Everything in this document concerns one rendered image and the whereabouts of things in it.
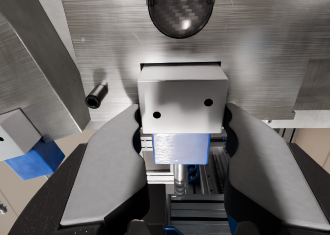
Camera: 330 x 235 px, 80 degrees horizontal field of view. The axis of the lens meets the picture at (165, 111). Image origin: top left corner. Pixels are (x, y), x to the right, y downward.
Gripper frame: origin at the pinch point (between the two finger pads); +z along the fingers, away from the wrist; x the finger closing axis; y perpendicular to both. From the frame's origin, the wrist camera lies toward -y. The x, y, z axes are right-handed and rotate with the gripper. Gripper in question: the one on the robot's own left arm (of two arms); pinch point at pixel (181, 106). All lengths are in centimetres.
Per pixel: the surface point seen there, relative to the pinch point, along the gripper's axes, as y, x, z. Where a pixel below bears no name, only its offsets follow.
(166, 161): 4.8, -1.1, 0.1
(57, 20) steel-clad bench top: -4.5, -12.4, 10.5
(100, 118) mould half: 1.8, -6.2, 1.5
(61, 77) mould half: 0.4, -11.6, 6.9
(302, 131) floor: 66, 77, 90
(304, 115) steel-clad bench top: 7.1, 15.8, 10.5
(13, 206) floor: 144, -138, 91
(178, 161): 4.9, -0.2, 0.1
